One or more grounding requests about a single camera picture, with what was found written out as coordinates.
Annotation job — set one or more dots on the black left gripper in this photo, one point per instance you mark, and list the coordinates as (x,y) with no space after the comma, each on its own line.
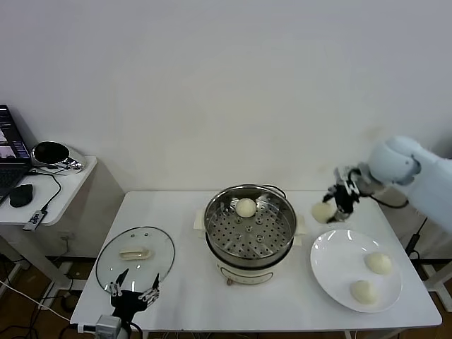
(127,302)

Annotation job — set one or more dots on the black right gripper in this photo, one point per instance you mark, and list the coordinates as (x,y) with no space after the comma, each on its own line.
(344,201)

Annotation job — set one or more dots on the white steamed baozi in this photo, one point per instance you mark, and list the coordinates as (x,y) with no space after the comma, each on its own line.
(245,208)
(378,263)
(363,292)
(320,212)

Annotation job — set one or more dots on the round glass pot lid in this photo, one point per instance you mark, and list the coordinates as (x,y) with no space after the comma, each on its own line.
(155,243)

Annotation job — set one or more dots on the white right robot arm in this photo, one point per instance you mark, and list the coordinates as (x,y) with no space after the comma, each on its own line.
(392,162)

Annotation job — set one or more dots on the stainless steel steamer basket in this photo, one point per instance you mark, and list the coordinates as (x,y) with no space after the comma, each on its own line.
(247,243)

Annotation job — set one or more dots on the white round plate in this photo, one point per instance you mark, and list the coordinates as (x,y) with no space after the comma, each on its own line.
(339,254)

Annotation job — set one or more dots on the cream electric cooking pot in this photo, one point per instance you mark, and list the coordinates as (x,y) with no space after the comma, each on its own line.
(247,275)

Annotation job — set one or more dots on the grey usb hub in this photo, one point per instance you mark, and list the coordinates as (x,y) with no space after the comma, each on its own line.
(34,220)

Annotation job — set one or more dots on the black computer mouse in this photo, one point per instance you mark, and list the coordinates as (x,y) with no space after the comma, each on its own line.
(21,195)

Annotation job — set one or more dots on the chrome and black headset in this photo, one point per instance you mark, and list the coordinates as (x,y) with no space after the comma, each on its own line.
(49,152)

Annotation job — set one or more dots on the black laptop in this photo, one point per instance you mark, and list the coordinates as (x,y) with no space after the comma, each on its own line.
(10,169)

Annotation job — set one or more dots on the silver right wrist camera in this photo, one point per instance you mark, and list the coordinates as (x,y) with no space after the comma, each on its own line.
(346,178)

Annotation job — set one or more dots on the white wall socket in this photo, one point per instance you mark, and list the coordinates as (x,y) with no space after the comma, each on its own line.
(68,236)

